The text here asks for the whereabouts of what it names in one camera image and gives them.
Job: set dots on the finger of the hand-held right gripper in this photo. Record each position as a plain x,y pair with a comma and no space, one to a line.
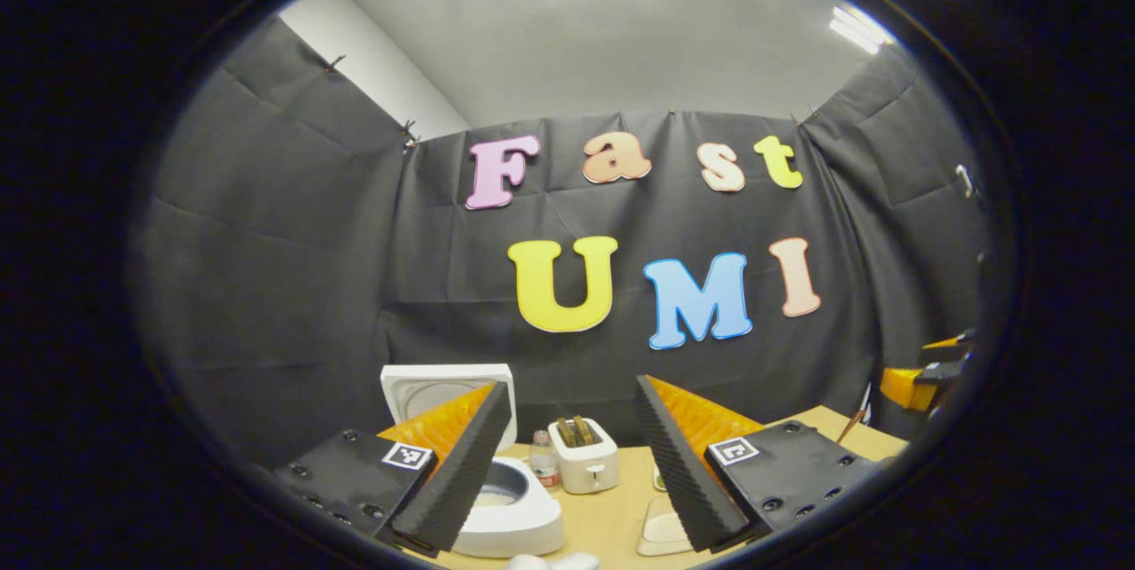
949,342
900,386

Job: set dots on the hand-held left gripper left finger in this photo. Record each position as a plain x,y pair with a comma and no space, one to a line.
461,481

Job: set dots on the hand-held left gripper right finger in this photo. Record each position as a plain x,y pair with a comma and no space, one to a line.
692,481

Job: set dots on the white rice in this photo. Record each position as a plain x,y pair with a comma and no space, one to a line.
663,527

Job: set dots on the wooden spoon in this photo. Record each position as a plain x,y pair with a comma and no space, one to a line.
851,425

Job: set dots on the white rice cooker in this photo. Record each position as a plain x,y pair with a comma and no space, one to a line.
523,526

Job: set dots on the clear plastic tray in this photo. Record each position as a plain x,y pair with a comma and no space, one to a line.
661,543

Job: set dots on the clear bottle red label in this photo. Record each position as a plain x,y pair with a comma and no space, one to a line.
544,464

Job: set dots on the white toaster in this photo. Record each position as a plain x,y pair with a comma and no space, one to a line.
590,468

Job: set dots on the toasted bread slice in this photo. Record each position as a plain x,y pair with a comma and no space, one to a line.
566,433
583,429

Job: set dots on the black backdrop cloth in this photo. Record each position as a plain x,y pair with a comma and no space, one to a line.
293,286

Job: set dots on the small ceiling light panel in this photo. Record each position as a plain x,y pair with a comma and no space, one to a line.
860,29

